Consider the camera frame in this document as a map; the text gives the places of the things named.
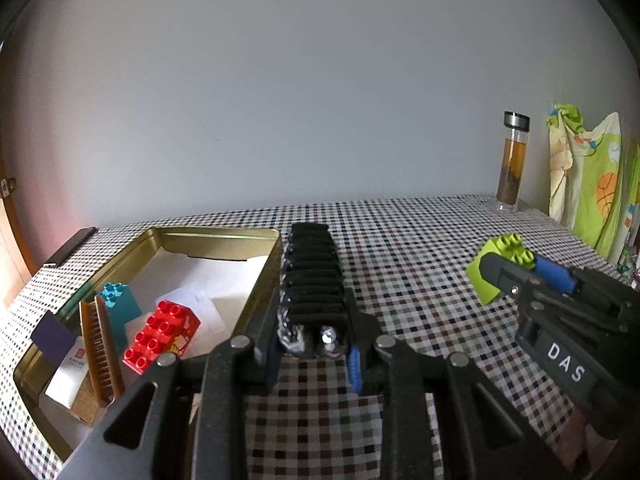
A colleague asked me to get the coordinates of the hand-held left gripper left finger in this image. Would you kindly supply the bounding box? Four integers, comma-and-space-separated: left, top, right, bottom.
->
60, 290, 281, 480

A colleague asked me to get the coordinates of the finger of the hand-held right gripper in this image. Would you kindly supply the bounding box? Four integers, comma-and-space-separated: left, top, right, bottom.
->
532, 255, 601, 301
480, 252, 538, 306

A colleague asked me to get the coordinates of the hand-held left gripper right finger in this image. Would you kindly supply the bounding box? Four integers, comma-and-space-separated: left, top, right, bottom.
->
345, 292, 566, 480

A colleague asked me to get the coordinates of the lime green toy brick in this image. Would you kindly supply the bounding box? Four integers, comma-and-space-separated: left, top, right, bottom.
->
466, 234, 537, 306

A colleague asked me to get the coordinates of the gold metal tin box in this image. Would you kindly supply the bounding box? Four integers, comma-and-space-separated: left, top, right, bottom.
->
12, 226, 283, 463

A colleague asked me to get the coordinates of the black watch band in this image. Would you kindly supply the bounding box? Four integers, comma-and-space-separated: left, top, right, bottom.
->
277, 222, 351, 359

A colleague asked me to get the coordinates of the red toy brick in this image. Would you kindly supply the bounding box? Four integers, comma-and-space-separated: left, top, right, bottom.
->
122, 300, 201, 376

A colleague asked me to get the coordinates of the teal toy brick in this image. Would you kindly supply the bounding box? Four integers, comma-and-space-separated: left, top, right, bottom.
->
97, 282, 143, 356

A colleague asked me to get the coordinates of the brown wooden comb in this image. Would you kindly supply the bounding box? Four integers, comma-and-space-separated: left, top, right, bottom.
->
79, 296, 126, 408

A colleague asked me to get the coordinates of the white cardboard box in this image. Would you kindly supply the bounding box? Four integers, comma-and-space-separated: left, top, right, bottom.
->
44, 337, 108, 428

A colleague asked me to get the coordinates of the purple small box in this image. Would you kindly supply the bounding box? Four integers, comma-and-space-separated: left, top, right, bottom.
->
31, 310, 76, 365

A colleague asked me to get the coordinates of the small plastic bottle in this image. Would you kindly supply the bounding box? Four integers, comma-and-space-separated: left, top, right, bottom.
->
618, 245, 640, 291

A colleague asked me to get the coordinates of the checkered tablecloth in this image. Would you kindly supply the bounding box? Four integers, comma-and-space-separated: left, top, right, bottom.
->
0, 194, 640, 480

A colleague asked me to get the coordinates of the green printed cloth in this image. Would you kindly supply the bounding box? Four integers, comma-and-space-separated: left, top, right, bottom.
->
546, 104, 640, 266

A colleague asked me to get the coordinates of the white paper liner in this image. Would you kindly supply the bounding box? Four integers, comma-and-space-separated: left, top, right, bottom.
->
37, 250, 271, 451

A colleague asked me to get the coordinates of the glass tea bottle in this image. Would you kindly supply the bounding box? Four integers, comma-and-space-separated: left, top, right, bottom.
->
495, 111, 531, 212

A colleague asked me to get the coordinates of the black remote control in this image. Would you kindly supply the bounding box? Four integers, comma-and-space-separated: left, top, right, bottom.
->
44, 227, 97, 268

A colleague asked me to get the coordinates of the wooden door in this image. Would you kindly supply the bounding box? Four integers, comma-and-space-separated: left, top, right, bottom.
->
0, 150, 33, 311

